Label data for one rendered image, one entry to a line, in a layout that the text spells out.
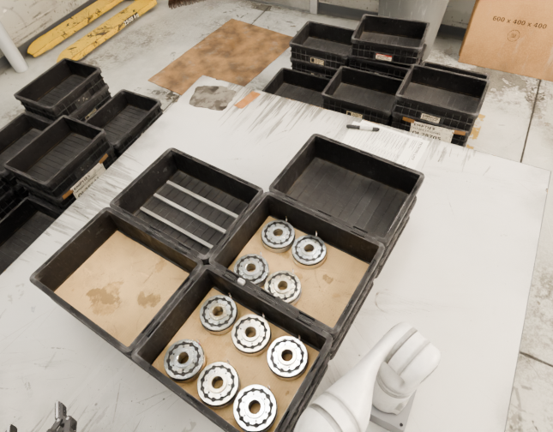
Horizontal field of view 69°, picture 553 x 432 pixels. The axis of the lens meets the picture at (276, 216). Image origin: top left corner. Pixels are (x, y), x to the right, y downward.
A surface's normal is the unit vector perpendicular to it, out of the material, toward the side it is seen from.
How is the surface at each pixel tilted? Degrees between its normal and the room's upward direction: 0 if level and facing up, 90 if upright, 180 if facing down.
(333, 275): 0
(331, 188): 0
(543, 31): 76
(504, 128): 0
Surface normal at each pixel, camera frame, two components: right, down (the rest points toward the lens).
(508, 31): -0.46, 0.55
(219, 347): -0.07, -0.59
